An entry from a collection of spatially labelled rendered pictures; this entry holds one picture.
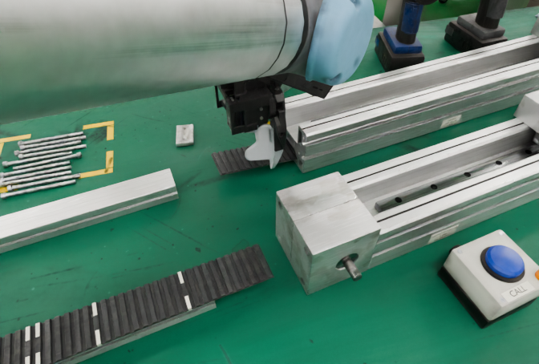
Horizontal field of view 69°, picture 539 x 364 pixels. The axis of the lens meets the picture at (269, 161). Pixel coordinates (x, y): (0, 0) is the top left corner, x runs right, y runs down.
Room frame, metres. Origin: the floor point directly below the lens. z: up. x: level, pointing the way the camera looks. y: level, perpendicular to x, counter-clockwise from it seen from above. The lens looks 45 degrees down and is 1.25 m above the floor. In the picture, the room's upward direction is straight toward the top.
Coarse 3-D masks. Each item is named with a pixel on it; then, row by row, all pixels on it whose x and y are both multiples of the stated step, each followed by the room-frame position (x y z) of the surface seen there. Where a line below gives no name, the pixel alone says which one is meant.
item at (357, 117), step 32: (448, 64) 0.64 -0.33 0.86; (480, 64) 0.67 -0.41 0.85; (512, 64) 0.69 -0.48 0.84; (352, 96) 0.56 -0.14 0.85; (384, 96) 0.58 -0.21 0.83; (416, 96) 0.54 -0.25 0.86; (448, 96) 0.55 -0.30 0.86; (480, 96) 0.58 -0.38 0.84; (512, 96) 0.61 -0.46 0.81; (288, 128) 0.50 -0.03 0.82; (320, 128) 0.46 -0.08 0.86; (352, 128) 0.47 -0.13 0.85; (384, 128) 0.50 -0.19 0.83; (416, 128) 0.53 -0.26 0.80; (320, 160) 0.45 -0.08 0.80
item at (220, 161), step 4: (220, 152) 0.46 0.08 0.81; (212, 156) 0.46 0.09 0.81; (216, 156) 0.45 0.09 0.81; (220, 156) 0.46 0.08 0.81; (224, 156) 0.45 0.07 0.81; (216, 160) 0.44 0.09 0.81; (220, 160) 0.45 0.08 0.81; (224, 160) 0.44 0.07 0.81; (216, 164) 0.44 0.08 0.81; (220, 164) 0.43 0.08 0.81; (224, 164) 0.44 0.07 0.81; (228, 164) 0.44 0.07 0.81; (220, 168) 0.43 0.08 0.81; (224, 168) 0.43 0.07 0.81; (228, 168) 0.43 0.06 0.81; (220, 172) 0.42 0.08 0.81; (224, 172) 0.42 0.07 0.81; (228, 172) 0.42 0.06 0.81
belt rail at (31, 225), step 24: (168, 168) 0.42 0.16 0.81; (96, 192) 0.38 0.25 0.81; (120, 192) 0.38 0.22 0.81; (144, 192) 0.38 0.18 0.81; (168, 192) 0.38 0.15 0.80; (0, 216) 0.33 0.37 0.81; (24, 216) 0.33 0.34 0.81; (48, 216) 0.33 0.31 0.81; (72, 216) 0.33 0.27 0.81; (96, 216) 0.35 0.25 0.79; (0, 240) 0.30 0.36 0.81; (24, 240) 0.31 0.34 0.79
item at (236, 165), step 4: (224, 152) 0.47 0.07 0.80; (228, 152) 0.46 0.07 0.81; (232, 152) 0.46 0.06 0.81; (236, 152) 0.47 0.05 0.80; (228, 156) 0.45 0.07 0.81; (232, 156) 0.46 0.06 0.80; (236, 156) 0.46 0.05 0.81; (228, 160) 0.45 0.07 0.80; (232, 160) 0.45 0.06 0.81; (236, 160) 0.45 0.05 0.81; (240, 160) 0.45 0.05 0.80; (232, 164) 0.44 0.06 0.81; (236, 164) 0.44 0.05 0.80; (240, 164) 0.44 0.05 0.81; (232, 168) 0.43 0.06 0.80; (236, 168) 0.43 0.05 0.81; (240, 168) 0.43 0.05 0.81; (244, 168) 0.43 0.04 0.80; (232, 172) 0.42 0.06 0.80
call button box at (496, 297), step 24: (480, 240) 0.27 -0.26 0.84; (504, 240) 0.27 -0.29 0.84; (456, 264) 0.25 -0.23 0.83; (480, 264) 0.24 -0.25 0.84; (528, 264) 0.24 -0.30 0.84; (456, 288) 0.23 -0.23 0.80; (480, 288) 0.21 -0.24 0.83; (504, 288) 0.21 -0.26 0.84; (528, 288) 0.21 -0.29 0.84; (480, 312) 0.20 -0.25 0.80; (504, 312) 0.19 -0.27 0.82
